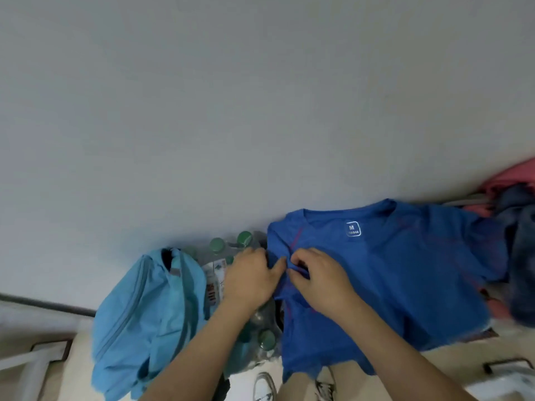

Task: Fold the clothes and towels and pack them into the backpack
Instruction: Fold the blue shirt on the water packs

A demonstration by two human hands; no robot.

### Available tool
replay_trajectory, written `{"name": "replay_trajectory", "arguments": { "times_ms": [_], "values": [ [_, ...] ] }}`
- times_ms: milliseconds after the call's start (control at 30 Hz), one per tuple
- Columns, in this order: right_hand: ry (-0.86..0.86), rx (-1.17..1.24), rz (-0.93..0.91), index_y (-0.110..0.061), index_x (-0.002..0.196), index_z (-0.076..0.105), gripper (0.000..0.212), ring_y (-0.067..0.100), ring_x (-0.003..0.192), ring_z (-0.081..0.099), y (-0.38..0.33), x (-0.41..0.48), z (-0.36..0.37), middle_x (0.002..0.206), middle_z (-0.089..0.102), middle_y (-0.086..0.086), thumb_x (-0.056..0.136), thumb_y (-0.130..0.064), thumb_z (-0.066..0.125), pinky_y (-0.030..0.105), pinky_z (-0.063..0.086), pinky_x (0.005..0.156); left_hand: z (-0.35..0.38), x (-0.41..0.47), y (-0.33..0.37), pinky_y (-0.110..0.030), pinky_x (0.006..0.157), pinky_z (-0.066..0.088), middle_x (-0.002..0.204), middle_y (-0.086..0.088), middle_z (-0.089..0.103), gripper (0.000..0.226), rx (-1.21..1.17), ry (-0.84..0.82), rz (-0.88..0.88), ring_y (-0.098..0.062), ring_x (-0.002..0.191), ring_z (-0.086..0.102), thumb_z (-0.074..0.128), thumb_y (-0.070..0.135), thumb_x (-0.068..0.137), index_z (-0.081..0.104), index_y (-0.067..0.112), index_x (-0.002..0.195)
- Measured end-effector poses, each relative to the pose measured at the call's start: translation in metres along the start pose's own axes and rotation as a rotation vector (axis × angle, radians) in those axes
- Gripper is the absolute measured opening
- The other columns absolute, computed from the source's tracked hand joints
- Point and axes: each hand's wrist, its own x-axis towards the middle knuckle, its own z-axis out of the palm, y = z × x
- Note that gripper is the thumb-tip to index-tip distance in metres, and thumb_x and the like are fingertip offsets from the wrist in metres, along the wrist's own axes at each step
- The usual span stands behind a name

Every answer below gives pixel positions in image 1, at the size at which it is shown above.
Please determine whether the person's left hand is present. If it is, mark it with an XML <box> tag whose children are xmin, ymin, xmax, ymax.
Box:
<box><xmin>217</xmin><ymin>246</ymin><xmax>290</xmax><ymax>317</ymax></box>

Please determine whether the person's right hand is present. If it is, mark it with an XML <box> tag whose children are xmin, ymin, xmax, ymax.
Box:
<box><xmin>288</xmin><ymin>247</ymin><xmax>364</xmax><ymax>321</ymax></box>

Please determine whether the blue t-shirt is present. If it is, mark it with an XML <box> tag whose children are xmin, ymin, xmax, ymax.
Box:
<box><xmin>266</xmin><ymin>199</ymin><xmax>509</xmax><ymax>383</ymax></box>

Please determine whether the light blue backpack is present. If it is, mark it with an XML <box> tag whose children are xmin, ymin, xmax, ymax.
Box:
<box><xmin>90</xmin><ymin>247</ymin><xmax>251</xmax><ymax>401</ymax></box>

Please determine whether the grey-blue towel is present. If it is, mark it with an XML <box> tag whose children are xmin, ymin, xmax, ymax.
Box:
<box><xmin>493</xmin><ymin>183</ymin><xmax>535</xmax><ymax>329</ymax></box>

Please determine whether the person's left forearm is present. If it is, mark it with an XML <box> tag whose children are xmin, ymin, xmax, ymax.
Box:
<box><xmin>138</xmin><ymin>296</ymin><xmax>265</xmax><ymax>401</ymax></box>

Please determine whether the person's right forearm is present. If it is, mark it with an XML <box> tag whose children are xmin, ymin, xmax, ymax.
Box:
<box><xmin>330</xmin><ymin>296</ymin><xmax>478</xmax><ymax>401</ymax></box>

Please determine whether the stack of water bottle packs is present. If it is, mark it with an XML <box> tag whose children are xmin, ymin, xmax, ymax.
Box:
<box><xmin>183</xmin><ymin>231</ymin><xmax>289</xmax><ymax>366</ymax></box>

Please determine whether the white panel leaning on wall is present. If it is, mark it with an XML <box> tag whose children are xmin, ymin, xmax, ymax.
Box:
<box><xmin>0</xmin><ymin>292</ymin><xmax>98</xmax><ymax>331</ymax></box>

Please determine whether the white leg machine frame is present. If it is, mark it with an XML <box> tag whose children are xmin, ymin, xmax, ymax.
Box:
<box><xmin>0</xmin><ymin>339</ymin><xmax>75</xmax><ymax>401</ymax></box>

